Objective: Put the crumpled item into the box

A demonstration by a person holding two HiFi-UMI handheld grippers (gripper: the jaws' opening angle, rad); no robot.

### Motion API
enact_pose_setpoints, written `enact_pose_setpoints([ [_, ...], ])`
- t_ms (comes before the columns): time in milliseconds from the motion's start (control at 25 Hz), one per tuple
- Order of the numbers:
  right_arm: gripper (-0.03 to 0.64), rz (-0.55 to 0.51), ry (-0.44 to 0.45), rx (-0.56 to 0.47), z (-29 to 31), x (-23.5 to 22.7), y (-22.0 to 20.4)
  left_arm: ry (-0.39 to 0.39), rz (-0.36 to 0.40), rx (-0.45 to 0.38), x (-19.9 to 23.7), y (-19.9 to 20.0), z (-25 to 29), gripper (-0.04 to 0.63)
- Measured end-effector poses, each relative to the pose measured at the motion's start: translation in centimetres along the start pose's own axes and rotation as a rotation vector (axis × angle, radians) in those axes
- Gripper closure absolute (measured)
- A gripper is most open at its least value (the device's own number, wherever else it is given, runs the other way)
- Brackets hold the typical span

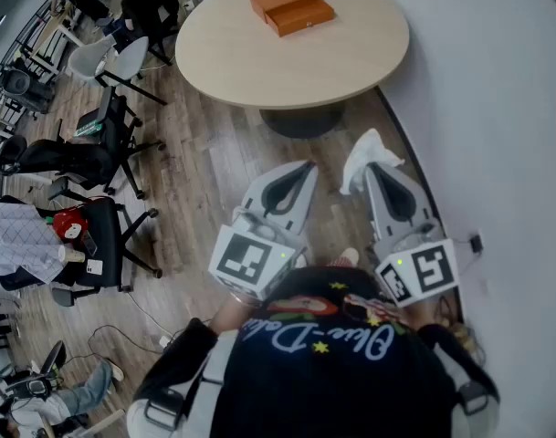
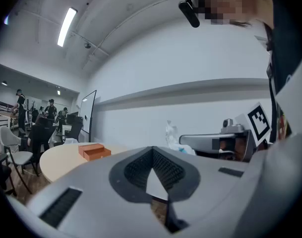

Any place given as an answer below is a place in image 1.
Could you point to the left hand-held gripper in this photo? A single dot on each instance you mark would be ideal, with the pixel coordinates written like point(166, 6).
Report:
point(254, 263)

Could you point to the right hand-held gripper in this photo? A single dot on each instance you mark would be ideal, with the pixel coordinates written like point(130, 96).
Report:
point(423, 267)

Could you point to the white tissue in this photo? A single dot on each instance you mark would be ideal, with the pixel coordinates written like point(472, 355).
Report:
point(364, 153)

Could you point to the orange wooden drawer box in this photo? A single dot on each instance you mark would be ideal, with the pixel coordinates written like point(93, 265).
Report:
point(296, 16)

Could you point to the person's left forearm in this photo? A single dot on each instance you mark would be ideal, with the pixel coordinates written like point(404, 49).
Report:
point(227, 313)

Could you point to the person's right forearm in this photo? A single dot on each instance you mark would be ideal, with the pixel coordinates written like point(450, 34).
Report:
point(423, 313)

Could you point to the dark round table base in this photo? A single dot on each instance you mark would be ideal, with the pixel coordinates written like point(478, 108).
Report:
point(300, 123)

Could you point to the person's striped shoe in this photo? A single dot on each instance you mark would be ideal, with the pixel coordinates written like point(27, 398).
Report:
point(346, 257)

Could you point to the black power adapter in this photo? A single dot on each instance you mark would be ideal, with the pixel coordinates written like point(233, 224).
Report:
point(476, 243)

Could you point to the white power strip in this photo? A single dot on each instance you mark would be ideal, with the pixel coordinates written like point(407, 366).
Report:
point(164, 341)

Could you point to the person's black printed shirt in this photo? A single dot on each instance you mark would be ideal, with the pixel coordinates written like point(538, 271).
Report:
point(328, 381)

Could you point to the black phone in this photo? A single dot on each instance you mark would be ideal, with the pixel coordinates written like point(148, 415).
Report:
point(88, 242)

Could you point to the grey shell chair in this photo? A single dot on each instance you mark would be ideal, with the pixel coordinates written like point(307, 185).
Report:
point(131, 55)

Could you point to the green packet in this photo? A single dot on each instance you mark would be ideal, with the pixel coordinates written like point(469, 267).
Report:
point(87, 128)

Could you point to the red plush toy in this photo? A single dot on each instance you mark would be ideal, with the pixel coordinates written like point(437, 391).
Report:
point(70, 224)

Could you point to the reclined black office chair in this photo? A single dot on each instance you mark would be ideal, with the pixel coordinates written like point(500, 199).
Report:
point(67, 158)

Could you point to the paper cup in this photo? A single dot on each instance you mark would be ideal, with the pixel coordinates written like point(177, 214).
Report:
point(71, 254)

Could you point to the white checked cloth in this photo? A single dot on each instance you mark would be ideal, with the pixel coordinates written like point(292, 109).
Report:
point(17, 240)

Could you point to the black round-backed office chair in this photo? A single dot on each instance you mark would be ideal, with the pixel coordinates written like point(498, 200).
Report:
point(54, 358)

